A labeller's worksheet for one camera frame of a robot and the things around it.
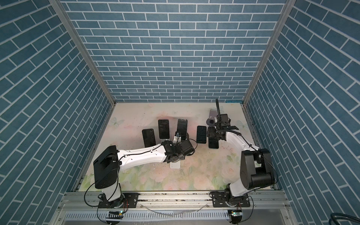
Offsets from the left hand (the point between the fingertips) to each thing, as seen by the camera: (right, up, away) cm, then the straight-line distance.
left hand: (182, 153), depth 83 cm
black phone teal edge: (+22, +4, +14) cm, 26 cm away
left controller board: (-34, -29, -11) cm, 46 cm away
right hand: (+21, +11, +10) cm, 26 cm away
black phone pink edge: (-12, +14, +8) cm, 20 cm away
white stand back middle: (-14, +6, +10) cm, 18 cm away
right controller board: (+29, -30, -10) cm, 43 cm away
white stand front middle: (-5, -8, +1) cm, 9 cm away
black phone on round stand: (-1, +15, +10) cm, 18 cm away
